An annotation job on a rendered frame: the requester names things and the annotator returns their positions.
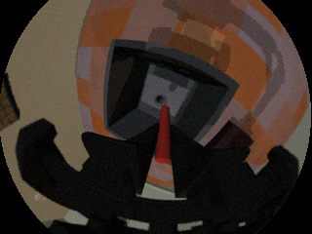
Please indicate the red peg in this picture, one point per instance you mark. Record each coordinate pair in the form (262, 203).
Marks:
(164, 137)

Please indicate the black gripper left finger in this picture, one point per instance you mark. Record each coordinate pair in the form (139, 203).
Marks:
(135, 153)

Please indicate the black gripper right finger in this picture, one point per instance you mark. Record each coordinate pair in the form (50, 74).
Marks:
(191, 161)

